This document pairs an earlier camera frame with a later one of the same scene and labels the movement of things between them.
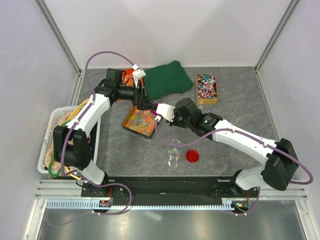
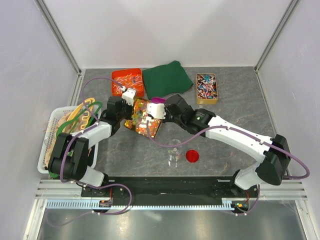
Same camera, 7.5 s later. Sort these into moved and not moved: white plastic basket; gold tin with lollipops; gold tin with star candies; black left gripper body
Moved: black left gripper body
Not moved: gold tin with lollipops; white plastic basket; gold tin with star candies
